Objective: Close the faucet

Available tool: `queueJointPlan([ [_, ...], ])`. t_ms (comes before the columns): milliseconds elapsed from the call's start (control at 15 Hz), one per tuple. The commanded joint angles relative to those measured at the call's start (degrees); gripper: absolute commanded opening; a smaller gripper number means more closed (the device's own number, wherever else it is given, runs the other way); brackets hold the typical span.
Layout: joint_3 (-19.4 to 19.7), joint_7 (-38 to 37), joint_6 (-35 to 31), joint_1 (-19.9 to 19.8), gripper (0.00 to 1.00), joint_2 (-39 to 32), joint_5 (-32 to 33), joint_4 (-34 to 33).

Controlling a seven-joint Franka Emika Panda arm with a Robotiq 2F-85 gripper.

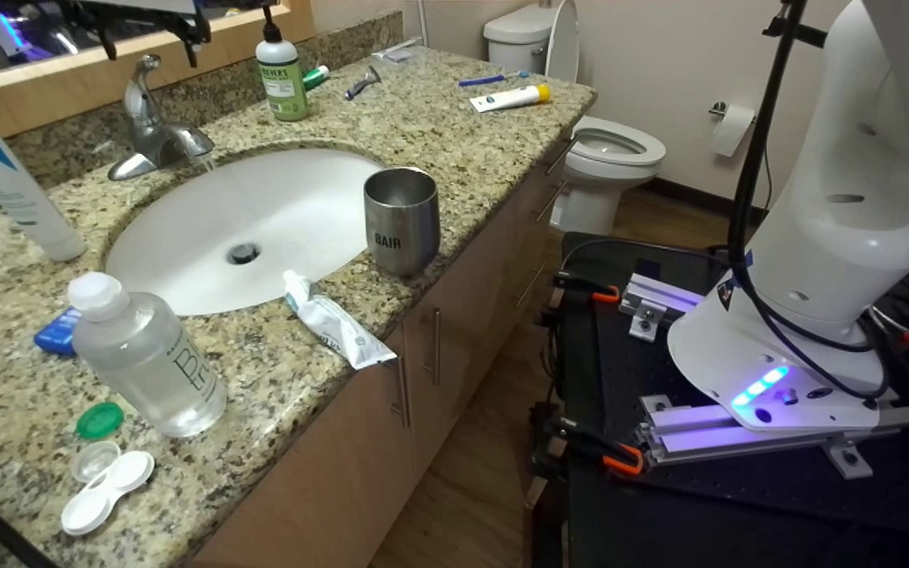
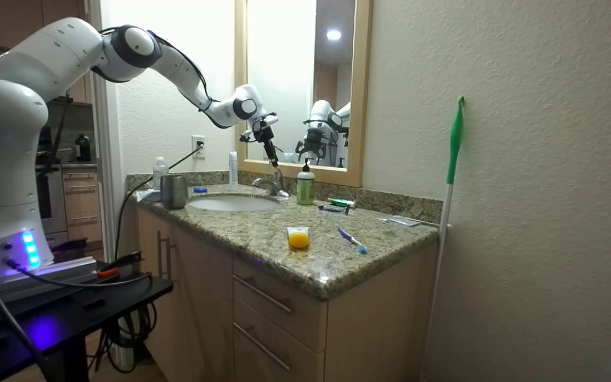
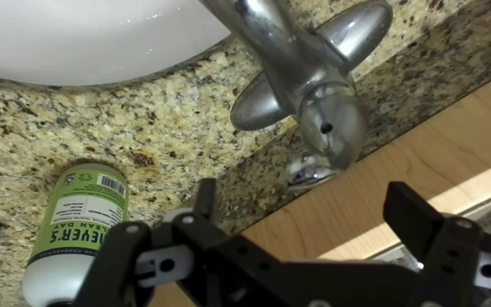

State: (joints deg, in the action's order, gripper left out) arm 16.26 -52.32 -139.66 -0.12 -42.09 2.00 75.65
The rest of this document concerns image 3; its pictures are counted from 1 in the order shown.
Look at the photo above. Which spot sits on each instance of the chrome faucet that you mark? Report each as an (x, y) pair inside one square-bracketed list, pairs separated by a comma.
[(288, 55)]

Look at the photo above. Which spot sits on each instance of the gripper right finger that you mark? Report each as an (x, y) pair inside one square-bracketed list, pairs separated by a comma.
[(446, 247)]

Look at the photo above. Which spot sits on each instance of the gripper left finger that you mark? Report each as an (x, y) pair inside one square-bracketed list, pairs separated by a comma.
[(211, 251)]

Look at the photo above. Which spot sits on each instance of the green label soap bottle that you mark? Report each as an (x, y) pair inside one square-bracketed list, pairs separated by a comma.
[(83, 200)]

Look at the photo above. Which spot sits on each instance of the chrome faucet lever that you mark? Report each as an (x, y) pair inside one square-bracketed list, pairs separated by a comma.
[(335, 111)]

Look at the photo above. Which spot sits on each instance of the white sink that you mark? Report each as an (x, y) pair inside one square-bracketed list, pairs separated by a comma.
[(79, 38)]

